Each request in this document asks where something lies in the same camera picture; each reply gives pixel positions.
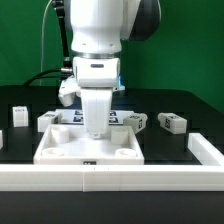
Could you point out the white U-shaped fence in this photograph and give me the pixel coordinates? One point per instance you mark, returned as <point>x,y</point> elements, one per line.
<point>208,175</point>

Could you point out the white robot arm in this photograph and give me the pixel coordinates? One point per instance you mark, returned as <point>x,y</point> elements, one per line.
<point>99,27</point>

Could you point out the marker sheet with tags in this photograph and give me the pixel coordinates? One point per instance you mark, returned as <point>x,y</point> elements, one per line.
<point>75,116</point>

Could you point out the white square tabletop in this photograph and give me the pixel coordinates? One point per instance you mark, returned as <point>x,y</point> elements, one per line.
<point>72,145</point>

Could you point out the white block left edge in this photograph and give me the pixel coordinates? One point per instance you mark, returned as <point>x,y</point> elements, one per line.
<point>1,139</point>

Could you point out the black camera stand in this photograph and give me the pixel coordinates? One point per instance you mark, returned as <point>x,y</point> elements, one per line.
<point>58,6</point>

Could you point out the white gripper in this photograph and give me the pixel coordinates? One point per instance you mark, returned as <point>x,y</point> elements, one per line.
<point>96,106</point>

